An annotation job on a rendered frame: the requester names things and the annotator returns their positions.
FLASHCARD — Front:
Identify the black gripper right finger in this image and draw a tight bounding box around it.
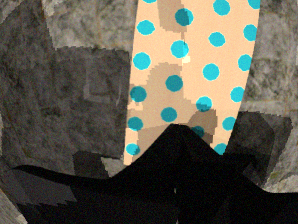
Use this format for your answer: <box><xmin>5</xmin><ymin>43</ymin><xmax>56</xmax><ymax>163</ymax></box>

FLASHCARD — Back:
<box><xmin>176</xmin><ymin>124</ymin><xmax>298</xmax><ymax>224</ymax></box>

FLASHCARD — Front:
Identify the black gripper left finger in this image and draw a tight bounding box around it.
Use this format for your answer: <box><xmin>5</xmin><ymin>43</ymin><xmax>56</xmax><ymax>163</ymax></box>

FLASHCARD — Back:
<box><xmin>5</xmin><ymin>124</ymin><xmax>182</xmax><ymax>224</ymax></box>

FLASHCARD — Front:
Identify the peach strip with teal dots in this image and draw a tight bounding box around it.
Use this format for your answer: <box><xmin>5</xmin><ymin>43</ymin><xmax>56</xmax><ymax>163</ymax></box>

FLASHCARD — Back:
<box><xmin>124</xmin><ymin>0</ymin><xmax>261</xmax><ymax>165</ymax></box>

